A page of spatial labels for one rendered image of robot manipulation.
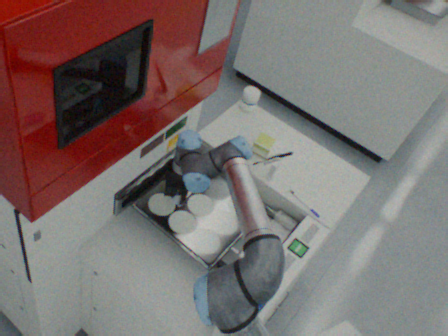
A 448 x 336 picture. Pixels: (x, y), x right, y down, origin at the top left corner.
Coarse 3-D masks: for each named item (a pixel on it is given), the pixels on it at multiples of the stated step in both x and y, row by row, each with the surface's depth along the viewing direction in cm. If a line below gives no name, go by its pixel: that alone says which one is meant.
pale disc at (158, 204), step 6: (150, 198) 171; (156, 198) 171; (162, 198) 171; (168, 198) 172; (150, 204) 169; (156, 204) 169; (162, 204) 170; (168, 204) 170; (174, 204) 170; (156, 210) 168; (162, 210) 168; (168, 210) 168
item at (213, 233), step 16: (160, 192) 173; (208, 192) 176; (224, 192) 177; (144, 208) 168; (176, 208) 169; (224, 208) 172; (160, 224) 164; (208, 224) 167; (224, 224) 168; (192, 240) 161; (208, 240) 162; (224, 240) 163; (208, 256) 158
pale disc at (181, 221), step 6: (180, 210) 169; (174, 216) 167; (180, 216) 167; (186, 216) 168; (192, 216) 168; (174, 222) 165; (180, 222) 166; (186, 222) 166; (192, 222) 166; (174, 228) 164; (180, 228) 164; (186, 228) 164; (192, 228) 165
